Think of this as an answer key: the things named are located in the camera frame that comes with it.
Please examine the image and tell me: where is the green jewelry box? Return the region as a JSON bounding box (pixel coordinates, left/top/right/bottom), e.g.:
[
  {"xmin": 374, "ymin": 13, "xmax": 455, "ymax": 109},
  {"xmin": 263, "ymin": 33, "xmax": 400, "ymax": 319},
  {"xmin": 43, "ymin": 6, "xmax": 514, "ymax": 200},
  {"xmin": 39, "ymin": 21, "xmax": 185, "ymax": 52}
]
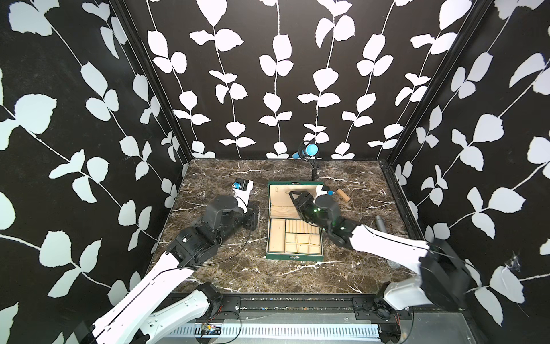
[{"xmin": 266, "ymin": 181, "xmax": 324, "ymax": 262}]

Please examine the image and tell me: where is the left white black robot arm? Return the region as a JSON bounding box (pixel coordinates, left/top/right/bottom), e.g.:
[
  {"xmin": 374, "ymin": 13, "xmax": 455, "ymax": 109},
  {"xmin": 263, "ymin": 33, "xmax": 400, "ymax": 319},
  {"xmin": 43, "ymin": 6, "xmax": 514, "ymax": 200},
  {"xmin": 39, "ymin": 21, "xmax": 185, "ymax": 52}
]
[{"xmin": 74, "ymin": 195, "xmax": 259, "ymax": 343}]

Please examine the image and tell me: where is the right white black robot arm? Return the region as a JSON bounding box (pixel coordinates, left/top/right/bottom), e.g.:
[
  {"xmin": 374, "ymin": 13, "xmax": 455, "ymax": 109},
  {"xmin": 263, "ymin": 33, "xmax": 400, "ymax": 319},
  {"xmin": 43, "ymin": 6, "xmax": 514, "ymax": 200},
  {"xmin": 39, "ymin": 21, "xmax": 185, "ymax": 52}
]
[{"xmin": 289, "ymin": 191, "xmax": 471, "ymax": 312}]

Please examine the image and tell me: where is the wooden block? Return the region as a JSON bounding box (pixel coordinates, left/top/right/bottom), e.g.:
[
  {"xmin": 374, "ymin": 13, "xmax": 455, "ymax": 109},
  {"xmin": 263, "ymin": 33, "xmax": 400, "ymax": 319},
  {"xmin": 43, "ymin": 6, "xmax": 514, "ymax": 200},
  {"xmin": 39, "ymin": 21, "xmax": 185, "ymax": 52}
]
[{"xmin": 336, "ymin": 189, "xmax": 350, "ymax": 202}]

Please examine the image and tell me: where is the blue microphone on tripod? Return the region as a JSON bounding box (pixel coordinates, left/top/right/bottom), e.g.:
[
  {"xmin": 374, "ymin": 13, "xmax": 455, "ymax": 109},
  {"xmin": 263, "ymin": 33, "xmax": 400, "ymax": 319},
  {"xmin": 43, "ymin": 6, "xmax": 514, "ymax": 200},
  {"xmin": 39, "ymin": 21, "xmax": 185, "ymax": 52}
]
[{"xmin": 292, "ymin": 142, "xmax": 319, "ymax": 181}]

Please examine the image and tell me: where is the grey cylinder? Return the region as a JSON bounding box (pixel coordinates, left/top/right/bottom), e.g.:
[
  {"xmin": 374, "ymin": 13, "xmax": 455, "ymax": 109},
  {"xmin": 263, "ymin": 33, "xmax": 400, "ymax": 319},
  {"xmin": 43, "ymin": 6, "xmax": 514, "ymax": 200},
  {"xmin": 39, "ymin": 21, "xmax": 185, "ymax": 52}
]
[{"xmin": 375, "ymin": 215, "xmax": 388, "ymax": 233}]

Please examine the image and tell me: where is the small circuit board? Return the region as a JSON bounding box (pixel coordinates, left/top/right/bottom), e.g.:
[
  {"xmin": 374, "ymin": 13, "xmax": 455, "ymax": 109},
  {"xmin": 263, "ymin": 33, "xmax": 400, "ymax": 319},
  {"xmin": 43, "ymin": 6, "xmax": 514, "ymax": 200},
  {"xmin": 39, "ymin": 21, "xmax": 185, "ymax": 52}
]
[{"xmin": 197, "ymin": 324, "xmax": 222, "ymax": 337}]

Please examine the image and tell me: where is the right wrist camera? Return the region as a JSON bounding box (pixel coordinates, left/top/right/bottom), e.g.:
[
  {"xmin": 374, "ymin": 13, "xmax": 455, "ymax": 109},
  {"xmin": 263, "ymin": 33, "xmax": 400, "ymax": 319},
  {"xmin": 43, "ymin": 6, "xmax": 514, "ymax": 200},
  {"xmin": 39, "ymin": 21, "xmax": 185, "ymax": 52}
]
[{"xmin": 315, "ymin": 185, "xmax": 335, "ymax": 196}]

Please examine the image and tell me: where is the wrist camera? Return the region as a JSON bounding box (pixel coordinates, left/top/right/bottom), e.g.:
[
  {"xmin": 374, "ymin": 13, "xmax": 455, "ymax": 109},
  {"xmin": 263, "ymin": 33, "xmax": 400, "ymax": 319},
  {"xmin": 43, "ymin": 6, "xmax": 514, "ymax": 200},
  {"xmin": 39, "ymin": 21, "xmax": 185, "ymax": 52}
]
[
  {"xmin": 315, "ymin": 185, "xmax": 335, "ymax": 196},
  {"xmin": 232, "ymin": 178, "xmax": 254, "ymax": 213}
]

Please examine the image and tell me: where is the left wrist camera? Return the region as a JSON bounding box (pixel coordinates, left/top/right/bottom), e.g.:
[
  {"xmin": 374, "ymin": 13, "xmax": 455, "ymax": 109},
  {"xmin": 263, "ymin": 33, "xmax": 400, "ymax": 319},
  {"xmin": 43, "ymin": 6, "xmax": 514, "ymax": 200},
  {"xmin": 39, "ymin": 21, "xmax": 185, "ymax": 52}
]
[{"xmin": 232, "ymin": 178, "xmax": 254, "ymax": 213}]

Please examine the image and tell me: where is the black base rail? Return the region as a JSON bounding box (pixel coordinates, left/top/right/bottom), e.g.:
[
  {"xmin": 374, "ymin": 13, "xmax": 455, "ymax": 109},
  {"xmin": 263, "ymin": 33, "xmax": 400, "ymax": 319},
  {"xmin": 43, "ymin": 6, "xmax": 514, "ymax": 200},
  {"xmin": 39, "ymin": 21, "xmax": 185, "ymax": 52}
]
[{"xmin": 204, "ymin": 293, "xmax": 449, "ymax": 323}]

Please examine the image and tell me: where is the white slotted cable duct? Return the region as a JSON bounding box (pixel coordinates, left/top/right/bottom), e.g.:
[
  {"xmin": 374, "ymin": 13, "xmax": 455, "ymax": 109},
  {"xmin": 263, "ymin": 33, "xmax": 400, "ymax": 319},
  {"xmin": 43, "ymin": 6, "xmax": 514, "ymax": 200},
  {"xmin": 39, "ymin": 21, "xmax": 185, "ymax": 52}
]
[{"xmin": 166, "ymin": 323, "xmax": 380, "ymax": 341}]

